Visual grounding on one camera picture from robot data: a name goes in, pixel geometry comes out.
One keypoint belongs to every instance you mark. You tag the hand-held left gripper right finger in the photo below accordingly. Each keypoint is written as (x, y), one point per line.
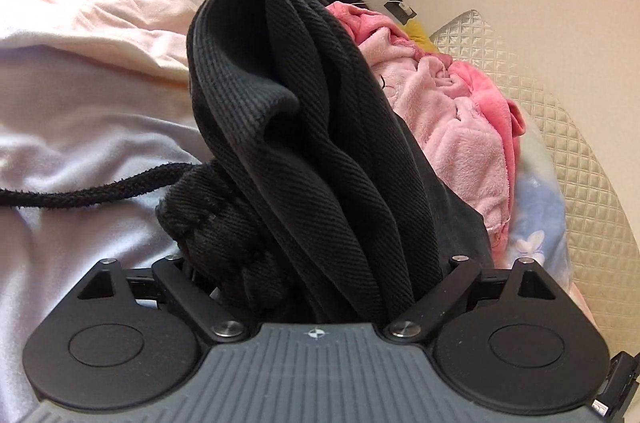
(440, 298)

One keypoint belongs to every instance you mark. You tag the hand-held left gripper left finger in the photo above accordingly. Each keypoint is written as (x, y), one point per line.
(192, 300)

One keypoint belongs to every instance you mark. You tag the blue floral pillow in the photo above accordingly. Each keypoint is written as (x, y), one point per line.
(537, 223)

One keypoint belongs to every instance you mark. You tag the pink fleece garment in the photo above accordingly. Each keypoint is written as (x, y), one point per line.
(450, 123)

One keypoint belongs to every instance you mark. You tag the quilted beige headboard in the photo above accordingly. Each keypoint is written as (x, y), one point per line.
(575, 153)

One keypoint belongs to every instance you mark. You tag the yellow cloth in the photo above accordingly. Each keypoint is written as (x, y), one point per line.
(422, 38)

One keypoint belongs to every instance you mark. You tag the bed with pale pink sheet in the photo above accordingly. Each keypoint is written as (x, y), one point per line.
(90, 53)

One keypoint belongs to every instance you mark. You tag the wall socket with charger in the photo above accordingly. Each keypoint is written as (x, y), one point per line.
(400, 5)

